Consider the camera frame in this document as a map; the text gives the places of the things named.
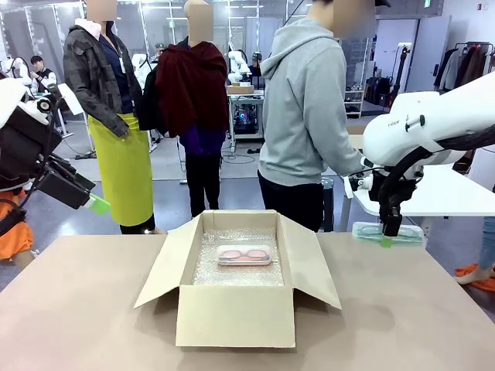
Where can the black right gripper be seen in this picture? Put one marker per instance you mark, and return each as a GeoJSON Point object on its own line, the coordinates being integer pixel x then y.
{"type": "Point", "coordinates": [406, 187]}

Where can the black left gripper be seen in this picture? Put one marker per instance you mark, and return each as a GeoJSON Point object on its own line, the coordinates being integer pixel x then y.
{"type": "Point", "coordinates": [27, 147]}

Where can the clear plastic case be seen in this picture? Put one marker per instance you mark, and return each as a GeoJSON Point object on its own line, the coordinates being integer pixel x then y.
{"type": "Point", "coordinates": [363, 233]}

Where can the pink glasses case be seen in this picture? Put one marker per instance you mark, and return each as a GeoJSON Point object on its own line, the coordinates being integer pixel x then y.
{"type": "Point", "coordinates": [224, 261]}

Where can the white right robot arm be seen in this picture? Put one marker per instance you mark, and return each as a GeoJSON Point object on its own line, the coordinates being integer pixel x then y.
{"type": "Point", "coordinates": [425, 120]}

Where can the person's right forearm grey sleeve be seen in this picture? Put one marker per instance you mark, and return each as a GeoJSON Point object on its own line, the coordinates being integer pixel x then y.
{"type": "Point", "coordinates": [346, 160]}

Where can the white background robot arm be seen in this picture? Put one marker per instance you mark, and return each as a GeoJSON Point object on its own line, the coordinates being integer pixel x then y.
{"type": "Point", "coordinates": [236, 63]}

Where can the white side table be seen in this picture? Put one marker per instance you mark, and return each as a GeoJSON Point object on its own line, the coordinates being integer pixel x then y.
{"type": "Point", "coordinates": [444, 189]}

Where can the figure in dark coat orange trousers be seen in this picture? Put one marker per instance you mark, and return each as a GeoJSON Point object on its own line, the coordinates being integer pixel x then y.
{"type": "Point", "coordinates": [13, 232]}

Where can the white office desk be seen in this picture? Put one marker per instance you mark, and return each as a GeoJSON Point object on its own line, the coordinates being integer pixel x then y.
{"type": "Point", "coordinates": [65, 104]}

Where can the mannequin camo jacket yellow skirt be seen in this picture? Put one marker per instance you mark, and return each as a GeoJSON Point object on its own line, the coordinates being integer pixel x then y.
{"type": "Point", "coordinates": [108, 96]}

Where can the bystander in jeans orange slippers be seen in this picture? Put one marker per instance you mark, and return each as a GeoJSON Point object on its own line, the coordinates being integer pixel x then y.
{"type": "Point", "coordinates": [485, 247]}

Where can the seated person in varsity jacket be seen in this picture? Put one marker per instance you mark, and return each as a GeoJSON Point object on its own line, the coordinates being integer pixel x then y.
{"type": "Point", "coordinates": [42, 75]}

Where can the white shoe rack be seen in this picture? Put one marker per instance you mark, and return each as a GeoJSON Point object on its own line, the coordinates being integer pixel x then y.
{"type": "Point", "coordinates": [354, 104]}

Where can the person in grey hoodie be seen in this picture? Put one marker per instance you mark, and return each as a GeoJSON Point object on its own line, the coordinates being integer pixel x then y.
{"type": "Point", "coordinates": [305, 108]}

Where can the mannequin with dark red cloak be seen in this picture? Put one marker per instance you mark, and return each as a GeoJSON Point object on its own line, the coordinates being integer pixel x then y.
{"type": "Point", "coordinates": [193, 96]}

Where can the clear bubble wrap sheet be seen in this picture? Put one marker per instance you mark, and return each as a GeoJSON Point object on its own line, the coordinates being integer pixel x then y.
{"type": "Point", "coordinates": [236, 276]}

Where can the black clothing rack with coats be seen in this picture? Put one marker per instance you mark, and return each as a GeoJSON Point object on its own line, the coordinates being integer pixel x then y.
{"type": "Point", "coordinates": [464, 69]}

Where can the open brown cardboard box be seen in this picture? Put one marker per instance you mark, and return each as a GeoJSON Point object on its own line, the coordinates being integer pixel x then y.
{"type": "Point", "coordinates": [236, 317]}

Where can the grey door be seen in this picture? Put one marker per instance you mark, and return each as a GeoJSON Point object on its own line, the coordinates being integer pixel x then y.
{"type": "Point", "coordinates": [425, 50]}

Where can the computer case with lit fan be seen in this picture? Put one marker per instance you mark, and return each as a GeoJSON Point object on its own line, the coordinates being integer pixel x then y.
{"type": "Point", "coordinates": [243, 116]}

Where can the flat cardboard box on bench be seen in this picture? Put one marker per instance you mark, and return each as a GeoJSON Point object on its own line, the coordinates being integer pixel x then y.
{"type": "Point", "coordinates": [239, 89]}

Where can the background person in dark top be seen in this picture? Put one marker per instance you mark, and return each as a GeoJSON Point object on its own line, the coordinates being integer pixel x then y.
{"type": "Point", "coordinates": [255, 67]}

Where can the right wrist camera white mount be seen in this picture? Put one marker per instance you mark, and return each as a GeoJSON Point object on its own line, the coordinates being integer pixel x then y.
{"type": "Point", "coordinates": [357, 183]}

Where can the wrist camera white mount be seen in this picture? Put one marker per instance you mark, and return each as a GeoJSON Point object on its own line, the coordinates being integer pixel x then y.
{"type": "Point", "coordinates": [357, 183]}
{"type": "Point", "coordinates": [42, 105]}

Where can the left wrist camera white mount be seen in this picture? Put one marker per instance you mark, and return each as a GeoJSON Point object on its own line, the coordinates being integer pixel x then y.
{"type": "Point", "coordinates": [42, 105]}

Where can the black camera stand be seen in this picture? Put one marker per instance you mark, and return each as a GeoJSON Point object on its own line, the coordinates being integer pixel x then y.
{"type": "Point", "coordinates": [400, 73]}

